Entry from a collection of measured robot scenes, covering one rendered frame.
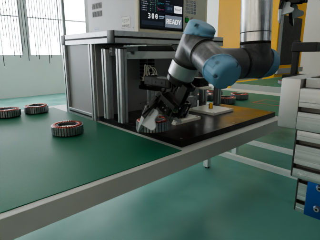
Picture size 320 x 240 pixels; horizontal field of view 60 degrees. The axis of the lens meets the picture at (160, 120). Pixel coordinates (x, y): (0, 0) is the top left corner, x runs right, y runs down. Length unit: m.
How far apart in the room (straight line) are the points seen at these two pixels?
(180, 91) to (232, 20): 4.41
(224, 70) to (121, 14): 0.73
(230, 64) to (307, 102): 0.18
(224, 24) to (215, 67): 4.60
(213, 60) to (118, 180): 0.35
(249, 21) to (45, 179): 0.61
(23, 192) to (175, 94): 0.44
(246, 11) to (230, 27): 4.40
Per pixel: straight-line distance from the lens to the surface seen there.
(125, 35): 1.08
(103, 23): 1.37
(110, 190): 0.68
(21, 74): 7.51
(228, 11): 5.19
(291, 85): 0.54
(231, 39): 5.11
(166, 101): 0.78
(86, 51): 1.25
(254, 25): 0.73
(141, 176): 0.72
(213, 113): 1.23
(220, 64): 0.62
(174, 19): 1.30
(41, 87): 7.67
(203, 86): 1.33
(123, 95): 1.06
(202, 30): 0.70
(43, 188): 0.66
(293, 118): 0.55
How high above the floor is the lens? 1.03
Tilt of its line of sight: 14 degrees down
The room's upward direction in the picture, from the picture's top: straight up
